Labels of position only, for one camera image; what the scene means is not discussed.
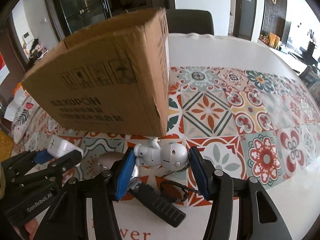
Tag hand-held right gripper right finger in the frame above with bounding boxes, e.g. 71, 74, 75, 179
186, 146, 293, 240

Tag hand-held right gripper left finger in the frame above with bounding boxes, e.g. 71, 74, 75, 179
36, 147, 136, 240

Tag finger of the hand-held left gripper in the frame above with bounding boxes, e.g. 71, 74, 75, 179
0, 149, 55, 180
11, 150, 83, 188

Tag white cube charger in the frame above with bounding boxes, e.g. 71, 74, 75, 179
47, 135, 84, 158

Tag white robot toy figure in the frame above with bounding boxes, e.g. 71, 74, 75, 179
133, 137, 188, 172

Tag brown cardboard box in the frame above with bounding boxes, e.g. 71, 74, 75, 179
21, 7, 171, 137

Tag person's left hand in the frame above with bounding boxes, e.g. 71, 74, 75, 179
24, 217, 40, 236

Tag yellow woven box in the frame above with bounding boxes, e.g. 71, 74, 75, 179
0, 130, 13, 155

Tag printed fabric tissue pouch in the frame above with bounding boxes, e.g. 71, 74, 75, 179
3, 83, 42, 144

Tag white television cabinet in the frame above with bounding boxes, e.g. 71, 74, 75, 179
257, 39, 311, 73

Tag dark slatted dining chair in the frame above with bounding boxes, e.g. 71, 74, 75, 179
299, 65, 320, 93

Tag grey dining chair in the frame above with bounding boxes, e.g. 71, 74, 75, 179
165, 9, 215, 36

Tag yellow paper bags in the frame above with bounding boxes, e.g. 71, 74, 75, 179
268, 33, 281, 48

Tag dark glass sliding door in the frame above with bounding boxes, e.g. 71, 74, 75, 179
42, 0, 176, 43

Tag television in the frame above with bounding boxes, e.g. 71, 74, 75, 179
285, 20, 320, 56

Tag dark interior door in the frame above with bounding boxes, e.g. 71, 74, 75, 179
235, 0, 258, 41

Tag black power adapter with cable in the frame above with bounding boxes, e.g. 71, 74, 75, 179
127, 179, 200, 228

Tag dark slatted wall panel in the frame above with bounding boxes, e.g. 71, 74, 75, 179
260, 0, 287, 48

